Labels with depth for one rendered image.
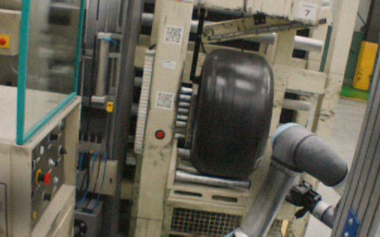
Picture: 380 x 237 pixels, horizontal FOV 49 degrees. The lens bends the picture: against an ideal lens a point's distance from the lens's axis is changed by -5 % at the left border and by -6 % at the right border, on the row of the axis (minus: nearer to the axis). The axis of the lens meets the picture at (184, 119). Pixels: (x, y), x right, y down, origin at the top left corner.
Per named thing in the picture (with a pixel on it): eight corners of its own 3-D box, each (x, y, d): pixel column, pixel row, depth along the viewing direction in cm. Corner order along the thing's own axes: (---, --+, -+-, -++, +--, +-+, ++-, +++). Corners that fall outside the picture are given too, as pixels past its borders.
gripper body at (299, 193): (302, 178, 169) (325, 193, 161) (300, 193, 174) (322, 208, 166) (289, 187, 166) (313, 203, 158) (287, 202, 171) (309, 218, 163)
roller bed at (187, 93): (150, 137, 238) (157, 84, 229) (152, 128, 252) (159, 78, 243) (186, 142, 238) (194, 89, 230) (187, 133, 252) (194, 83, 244)
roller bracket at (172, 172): (166, 189, 191) (168, 169, 188) (170, 156, 229) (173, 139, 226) (173, 190, 191) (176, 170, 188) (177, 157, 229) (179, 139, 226)
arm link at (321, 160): (336, 142, 117) (400, 214, 141) (313, 128, 126) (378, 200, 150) (311, 174, 117) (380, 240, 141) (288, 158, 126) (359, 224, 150)
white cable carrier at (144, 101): (134, 152, 200) (146, 49, 186) (135, 148, 205) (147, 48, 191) (143, 154, 200) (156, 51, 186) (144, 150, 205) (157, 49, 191)
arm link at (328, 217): (358, 220, 154) (346, 238, 155) (336, 204, 162) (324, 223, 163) (352, 218, 149) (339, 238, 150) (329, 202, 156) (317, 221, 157)
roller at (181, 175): (174, 167, 196) (173, 175, 199) (173, 175, 192) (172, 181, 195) (251, 178, 196) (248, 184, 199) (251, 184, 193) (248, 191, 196)
